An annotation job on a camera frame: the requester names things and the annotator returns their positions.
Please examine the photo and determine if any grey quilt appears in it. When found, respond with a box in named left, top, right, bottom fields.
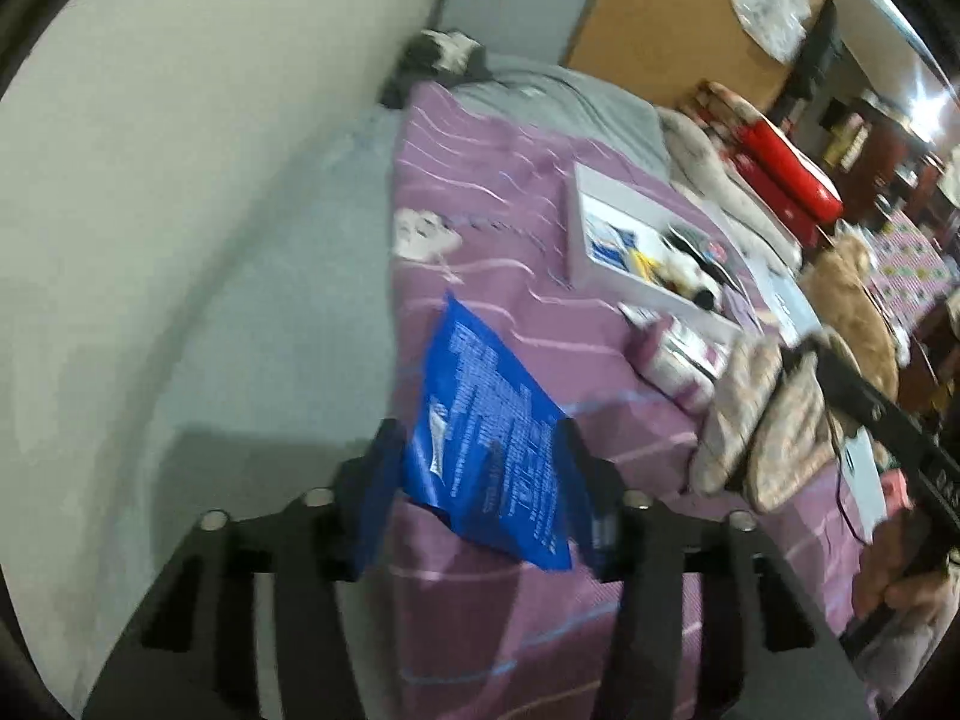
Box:
left=450, top=64, right=672, bottom=173

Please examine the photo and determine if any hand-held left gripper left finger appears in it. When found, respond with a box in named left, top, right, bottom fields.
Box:
left=82, top=418, right=410, bottom=720

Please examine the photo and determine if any brown teddy bear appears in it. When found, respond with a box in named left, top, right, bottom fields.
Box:
left=799, top=236, right=901, bottom=398

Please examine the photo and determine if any pink and white packet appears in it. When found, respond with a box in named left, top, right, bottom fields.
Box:
left=621, top=304, right=732, bottom=413

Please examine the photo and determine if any blue packet with white print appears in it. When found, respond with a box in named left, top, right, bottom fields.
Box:
left=399, top=291, right=575, bottom=572

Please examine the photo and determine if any purple striped blanket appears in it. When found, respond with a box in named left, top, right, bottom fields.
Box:
left=390, top=82, right=901, bottom=720

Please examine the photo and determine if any white card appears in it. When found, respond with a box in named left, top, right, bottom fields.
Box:
left=844, top=431, right=890, bottom=533

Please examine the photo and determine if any white cardboard box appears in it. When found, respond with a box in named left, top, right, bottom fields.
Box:
left=564, top=161, right=751, bottom=338

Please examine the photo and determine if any orange wooden board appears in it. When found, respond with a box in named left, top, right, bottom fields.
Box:
left=562, top=0, right=841, bottom=113

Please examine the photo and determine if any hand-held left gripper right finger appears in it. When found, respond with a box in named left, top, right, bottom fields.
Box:
left=555, top=418, right=875, bottom=720

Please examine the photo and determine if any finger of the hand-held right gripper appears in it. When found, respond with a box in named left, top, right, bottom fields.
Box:
left=780, top=337, right=886, bottom=428

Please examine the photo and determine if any red pillow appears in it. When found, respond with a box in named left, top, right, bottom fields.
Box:
left=731, top=120, right=845, bottom=248

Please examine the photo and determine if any white plastic bag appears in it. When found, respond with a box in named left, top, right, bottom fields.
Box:
left=731, top=0, right=815, bottom=65

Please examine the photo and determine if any floral patterned cloth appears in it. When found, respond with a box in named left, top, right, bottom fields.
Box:
left=870, top=206, right=960, bottom=316

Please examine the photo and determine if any white quilt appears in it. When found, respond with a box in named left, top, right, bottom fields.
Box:
left=660, top=109, right=803, bottom=271

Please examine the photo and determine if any person's right hand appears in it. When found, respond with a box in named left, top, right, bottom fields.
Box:
left=855, top=514, right=960, bottom=620

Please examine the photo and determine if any black and white plush toy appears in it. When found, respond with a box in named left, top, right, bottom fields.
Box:
left=660, top=232, right=740, bottom=312

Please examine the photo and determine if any dark cloth with white patches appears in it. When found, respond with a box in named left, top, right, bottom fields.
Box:
left=381, top=28, right=492, bottom=110

